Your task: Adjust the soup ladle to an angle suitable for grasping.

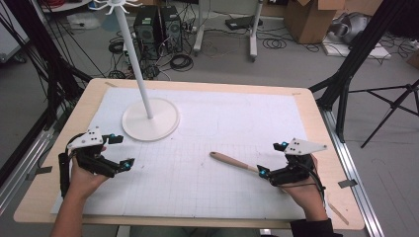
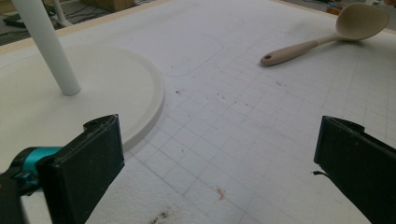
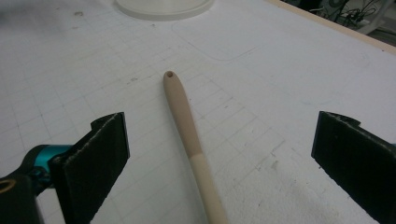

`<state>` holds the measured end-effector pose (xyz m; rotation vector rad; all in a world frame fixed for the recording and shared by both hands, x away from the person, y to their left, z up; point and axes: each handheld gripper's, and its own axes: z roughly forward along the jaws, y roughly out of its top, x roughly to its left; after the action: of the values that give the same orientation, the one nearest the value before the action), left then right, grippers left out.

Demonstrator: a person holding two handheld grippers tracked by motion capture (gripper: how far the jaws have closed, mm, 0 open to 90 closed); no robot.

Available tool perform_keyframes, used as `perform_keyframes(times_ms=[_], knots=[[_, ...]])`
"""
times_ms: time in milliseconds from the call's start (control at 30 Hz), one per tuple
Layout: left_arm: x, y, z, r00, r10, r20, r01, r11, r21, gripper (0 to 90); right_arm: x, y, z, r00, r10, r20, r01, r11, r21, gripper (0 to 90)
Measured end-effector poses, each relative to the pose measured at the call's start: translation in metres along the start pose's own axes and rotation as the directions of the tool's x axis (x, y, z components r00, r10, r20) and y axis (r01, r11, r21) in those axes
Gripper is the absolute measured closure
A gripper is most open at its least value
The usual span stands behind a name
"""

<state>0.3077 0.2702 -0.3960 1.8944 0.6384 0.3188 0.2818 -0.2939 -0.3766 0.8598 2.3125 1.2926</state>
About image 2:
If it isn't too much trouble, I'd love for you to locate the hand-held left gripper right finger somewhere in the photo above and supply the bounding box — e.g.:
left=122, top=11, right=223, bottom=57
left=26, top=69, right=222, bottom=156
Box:
left=313, top=115, right=396, bottom=224

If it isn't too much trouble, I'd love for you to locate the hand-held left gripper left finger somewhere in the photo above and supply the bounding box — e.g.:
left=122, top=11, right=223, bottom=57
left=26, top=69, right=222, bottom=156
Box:
left=0, top=113, right=126, bottom=224

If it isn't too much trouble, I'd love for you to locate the beige spoon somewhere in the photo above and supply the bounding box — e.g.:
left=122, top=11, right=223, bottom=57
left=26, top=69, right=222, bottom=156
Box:
left=260, top=3, right=390, bottom=67

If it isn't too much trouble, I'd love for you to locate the white stand with round base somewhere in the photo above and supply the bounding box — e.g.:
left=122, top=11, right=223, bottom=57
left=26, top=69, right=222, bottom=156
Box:
left=0, top=0, right=166, bottom=175

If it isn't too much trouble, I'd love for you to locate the white stand leg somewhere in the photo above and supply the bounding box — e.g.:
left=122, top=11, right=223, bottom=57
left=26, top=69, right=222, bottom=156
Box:
left=50, top=0, right=73, bottom=28

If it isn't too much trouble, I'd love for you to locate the cardboard box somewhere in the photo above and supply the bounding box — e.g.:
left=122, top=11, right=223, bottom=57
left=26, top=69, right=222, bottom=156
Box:
left=79, top=0, right=136, bottom=13

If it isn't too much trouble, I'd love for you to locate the black cable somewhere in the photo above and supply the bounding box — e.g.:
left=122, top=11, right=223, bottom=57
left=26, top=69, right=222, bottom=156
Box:
left=64, top=4, right=106, bottom=21

